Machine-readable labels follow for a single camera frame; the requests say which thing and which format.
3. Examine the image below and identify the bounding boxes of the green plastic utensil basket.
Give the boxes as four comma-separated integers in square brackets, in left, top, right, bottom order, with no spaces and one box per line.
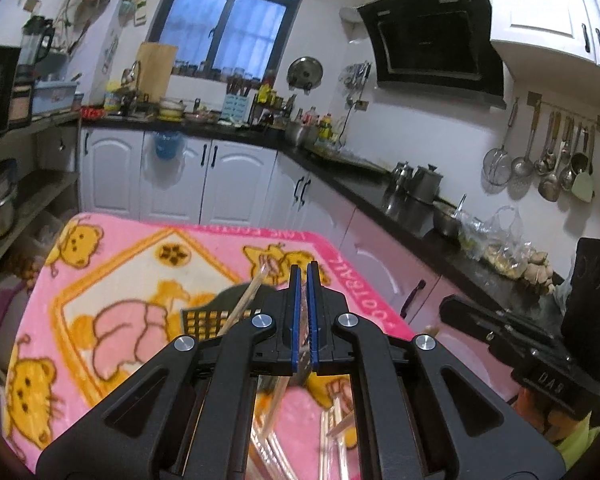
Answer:
[180,282,281,353]

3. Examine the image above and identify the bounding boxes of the dark blender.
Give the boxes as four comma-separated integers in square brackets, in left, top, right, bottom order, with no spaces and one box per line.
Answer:
[17,15,56,81]

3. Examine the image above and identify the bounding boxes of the yellow bowl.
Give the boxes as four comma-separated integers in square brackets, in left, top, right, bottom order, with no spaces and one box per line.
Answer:
[158,97,187,122]

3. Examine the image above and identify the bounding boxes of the hanging mesh strainer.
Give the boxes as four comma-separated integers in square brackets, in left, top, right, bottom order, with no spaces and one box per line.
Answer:
[482,97,514,187]

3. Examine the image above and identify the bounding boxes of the steel cooking pot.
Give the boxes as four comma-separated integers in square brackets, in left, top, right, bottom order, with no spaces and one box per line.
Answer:
[284,120,321,147]

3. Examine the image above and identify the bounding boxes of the black range hood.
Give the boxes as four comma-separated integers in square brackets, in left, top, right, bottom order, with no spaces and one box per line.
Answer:
[356,0,507,110]

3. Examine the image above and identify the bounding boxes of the dark bag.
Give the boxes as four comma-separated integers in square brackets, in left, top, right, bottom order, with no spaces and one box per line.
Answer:
[560,237,600,378]

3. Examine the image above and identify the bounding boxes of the blue plastic container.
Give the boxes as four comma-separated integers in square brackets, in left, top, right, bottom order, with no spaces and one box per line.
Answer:
[31,79,79,115]

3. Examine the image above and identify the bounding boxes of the hanging blue plastic bag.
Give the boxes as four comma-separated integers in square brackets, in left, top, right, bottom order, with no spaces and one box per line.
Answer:
[151,130,187,162]

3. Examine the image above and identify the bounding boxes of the grey shelf unit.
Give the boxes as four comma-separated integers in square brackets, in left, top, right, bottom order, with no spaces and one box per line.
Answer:
[0,110,83,321]

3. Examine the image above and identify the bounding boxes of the blue cutlery holder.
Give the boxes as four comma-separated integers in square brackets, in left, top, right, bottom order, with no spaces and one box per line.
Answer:
[222,91,251,124]

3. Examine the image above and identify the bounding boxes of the small steel kettle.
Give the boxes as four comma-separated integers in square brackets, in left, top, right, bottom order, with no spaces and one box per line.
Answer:
[391,160,415,197]

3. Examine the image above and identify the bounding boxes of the clear plastic bags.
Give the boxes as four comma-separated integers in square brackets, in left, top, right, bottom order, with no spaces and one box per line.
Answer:
[457,206,535,281]

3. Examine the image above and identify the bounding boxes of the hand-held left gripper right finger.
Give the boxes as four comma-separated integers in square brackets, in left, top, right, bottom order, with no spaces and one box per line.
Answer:
[307,261,567,480]

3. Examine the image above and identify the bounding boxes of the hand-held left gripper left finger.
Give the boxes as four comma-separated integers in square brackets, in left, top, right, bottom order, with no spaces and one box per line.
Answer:
[35,263,302,480]

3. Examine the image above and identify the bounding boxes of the wall utensil rail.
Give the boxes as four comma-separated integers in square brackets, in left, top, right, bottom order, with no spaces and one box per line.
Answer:
[526,91,600,137]

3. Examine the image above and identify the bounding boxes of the hanging steel spoon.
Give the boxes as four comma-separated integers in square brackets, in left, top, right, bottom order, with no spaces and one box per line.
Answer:
[560,120,576,191]

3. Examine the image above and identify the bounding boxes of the large hanging steel ladle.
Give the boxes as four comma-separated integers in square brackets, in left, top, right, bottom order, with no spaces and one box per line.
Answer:
[538,112,564,202]

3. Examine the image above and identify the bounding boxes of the small hanging steel ladle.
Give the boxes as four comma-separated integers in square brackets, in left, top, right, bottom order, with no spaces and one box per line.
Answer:
[534,110,557,176]

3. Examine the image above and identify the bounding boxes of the pink printed blanket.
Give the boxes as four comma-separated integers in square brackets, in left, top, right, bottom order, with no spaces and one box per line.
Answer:
[2,212,416,480]

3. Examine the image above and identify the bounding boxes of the white wall cabinet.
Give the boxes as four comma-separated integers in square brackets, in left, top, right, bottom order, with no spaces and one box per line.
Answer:
[489,0,600,68]

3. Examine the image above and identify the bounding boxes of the cluster of condiment bottles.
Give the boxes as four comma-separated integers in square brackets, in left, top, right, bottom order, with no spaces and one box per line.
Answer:
[252,82,338,142]

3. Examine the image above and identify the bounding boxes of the metal tray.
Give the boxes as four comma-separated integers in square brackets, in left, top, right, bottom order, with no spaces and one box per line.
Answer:
[305,144,390,175]

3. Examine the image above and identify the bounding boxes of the pile of garlic bulbs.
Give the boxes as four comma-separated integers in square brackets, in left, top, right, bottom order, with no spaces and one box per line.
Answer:
[522,251,556,295]

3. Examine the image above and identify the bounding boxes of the hanging kitchen tools bunch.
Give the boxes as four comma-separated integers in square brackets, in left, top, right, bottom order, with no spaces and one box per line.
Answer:
[340,61,374,97]

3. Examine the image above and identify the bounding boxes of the hanging metal pan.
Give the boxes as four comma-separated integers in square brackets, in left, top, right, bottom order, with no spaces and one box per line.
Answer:
[75,0,117,56]

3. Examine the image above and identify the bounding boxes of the hanging steel pot lid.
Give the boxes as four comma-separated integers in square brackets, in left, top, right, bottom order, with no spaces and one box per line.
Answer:
[287,56,324,93]

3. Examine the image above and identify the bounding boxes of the steel faucet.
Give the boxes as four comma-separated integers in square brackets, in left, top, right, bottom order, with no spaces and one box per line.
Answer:
[121,60,143,103]

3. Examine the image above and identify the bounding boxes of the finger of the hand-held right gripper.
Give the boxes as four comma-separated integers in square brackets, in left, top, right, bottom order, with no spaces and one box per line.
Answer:
[441,295,535,373]
[471,311,569,362]

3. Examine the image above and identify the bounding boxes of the hanging green spatula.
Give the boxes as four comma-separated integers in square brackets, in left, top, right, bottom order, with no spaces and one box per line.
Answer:
[572,125,596,204]

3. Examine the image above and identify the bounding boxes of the row of spice jars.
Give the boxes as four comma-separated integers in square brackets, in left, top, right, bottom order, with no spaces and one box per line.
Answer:
[172,59,263,85]

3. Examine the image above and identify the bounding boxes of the person's green shirt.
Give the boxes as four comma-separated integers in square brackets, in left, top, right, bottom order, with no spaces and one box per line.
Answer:
[550,410,600,468]

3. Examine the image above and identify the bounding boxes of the large steel kettle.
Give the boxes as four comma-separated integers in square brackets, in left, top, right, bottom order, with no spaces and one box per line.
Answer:
[411,163,444,204]

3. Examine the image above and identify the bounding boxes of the wooden cutting board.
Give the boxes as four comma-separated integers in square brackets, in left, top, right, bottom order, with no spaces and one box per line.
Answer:
[136,42,179,103]

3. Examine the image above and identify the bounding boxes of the dark framed window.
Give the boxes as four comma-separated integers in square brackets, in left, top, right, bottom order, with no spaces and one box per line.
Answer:
[150,0,317,81]

